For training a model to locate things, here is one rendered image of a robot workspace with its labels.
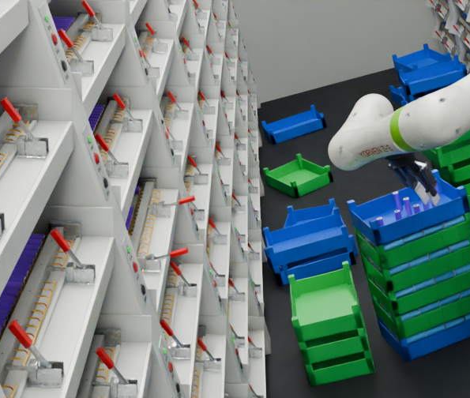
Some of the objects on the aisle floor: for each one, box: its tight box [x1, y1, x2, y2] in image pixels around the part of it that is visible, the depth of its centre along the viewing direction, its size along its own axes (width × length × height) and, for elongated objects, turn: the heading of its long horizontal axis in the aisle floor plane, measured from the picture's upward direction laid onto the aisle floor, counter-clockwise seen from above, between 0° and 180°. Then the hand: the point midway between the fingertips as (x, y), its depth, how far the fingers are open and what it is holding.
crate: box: [376, 306, 470, 362], centre depth 310 cm, size 30×20×8 cm
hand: (427, 194), depth 288 cm, fingers open, 3 cm apart
